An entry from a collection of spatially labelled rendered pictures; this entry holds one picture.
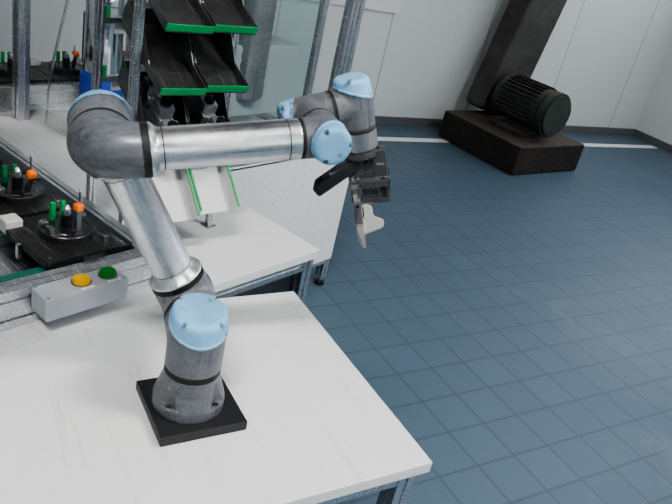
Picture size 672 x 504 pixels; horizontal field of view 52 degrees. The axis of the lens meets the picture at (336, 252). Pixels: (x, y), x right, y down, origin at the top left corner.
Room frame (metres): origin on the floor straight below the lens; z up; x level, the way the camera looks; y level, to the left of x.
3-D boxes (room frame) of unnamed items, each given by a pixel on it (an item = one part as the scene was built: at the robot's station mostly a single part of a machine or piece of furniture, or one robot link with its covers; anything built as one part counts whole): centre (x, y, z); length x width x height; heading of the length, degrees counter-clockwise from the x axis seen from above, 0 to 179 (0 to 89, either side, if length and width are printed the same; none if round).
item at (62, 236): (1.57, 0.70, 0.98); 0.14 x 0.14 x 0.02
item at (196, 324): (1.16, 0.24, 1.05); 0.13 x 0.12 x 0.14; 24
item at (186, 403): (1.15, 0.23, 0.93); 0.15 x 0.15 x 0.10
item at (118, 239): (1.57, 0.70, 0.96); 0.24 x 0.24 x 0.02; 55
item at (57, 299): (1.37, 0.57, 0.93); 0.21 x 0.07 x 0.06; 145
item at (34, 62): (2.97, 1.35, 1.01); 0.24 x 0.24 x 0.13; 55
